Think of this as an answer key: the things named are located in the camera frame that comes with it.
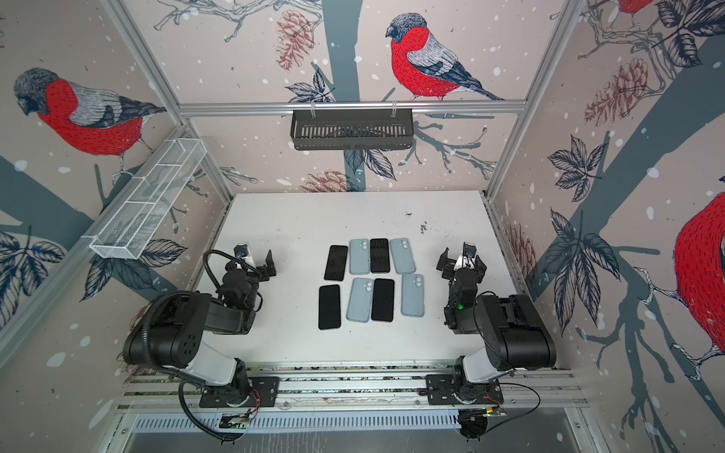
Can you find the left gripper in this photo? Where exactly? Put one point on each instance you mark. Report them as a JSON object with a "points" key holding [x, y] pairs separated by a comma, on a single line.
{"points": [[270, 268]]}

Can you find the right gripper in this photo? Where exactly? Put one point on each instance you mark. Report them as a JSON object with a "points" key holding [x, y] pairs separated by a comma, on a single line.
{"points": [[448, 273]]}

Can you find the light-blue case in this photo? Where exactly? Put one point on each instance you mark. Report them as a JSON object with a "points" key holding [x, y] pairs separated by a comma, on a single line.
{"points": [[360, 300], [413, 295], [402, 254], [359, 257]]}

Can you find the black phone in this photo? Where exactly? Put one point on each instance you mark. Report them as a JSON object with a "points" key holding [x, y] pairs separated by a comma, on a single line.
{"points": [[379, 256], [383, 300], [336, 263]]}

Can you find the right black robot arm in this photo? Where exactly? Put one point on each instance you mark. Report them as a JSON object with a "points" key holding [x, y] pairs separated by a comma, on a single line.
{"points": [[513, 333]]}

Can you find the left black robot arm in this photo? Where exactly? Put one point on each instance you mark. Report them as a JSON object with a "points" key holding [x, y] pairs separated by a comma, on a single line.
{"points": [[169, 337]]}

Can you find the black hanging basket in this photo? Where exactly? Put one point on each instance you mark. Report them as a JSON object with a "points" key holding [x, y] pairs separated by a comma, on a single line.
{"points": [[352, 129]]}

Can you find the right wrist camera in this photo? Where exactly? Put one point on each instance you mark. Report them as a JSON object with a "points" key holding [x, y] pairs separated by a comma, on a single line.
{"points": [[468, 255]]}

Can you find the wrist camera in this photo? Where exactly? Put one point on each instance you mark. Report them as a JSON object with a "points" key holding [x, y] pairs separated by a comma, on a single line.
{"points": [[468, 255], [242, 252]]}

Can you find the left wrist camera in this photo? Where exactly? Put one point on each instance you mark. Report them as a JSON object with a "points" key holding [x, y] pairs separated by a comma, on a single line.
{"points": [[242, 252]]}

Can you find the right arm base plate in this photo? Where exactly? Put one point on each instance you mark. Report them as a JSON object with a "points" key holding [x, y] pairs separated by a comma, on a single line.
{"points": [[448, 390]]}

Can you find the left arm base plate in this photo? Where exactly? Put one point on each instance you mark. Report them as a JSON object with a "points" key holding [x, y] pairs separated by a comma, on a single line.
{"points": [[251, 393]]}

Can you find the white wire mesh basket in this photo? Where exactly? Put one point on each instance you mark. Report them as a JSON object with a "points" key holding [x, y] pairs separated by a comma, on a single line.
{"points": [[135, 222]]}

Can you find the aluminium mounting rail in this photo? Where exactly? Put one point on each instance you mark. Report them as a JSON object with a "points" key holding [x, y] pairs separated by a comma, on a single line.
{"points": [[396, 387]]}

